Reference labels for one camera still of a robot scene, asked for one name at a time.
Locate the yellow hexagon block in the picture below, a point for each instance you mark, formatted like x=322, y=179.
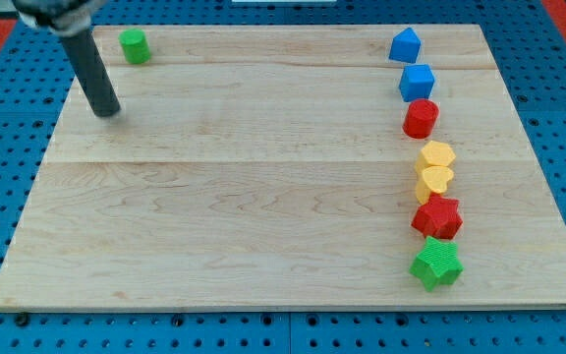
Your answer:
x=434, y=154

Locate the light wooden board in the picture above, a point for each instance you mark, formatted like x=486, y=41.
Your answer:
x=265, y=169

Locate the yellow heart block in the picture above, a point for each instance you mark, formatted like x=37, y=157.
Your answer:
x=433, y=180

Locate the red cylinder block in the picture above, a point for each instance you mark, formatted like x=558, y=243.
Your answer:
x=420, y=118

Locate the red star block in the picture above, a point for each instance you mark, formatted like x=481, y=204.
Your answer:
x=439, y=217

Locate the blue cube block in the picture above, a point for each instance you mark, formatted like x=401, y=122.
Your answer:
x=416, y=82

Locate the green star block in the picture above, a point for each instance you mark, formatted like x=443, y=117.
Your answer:
x=437, y=263

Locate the blue pentagon block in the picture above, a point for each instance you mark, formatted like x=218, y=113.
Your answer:
x=405, y=46

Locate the green cylinder block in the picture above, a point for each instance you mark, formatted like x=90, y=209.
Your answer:
x=134, y=45

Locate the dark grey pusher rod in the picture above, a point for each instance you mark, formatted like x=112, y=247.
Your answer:
x=90, y=70

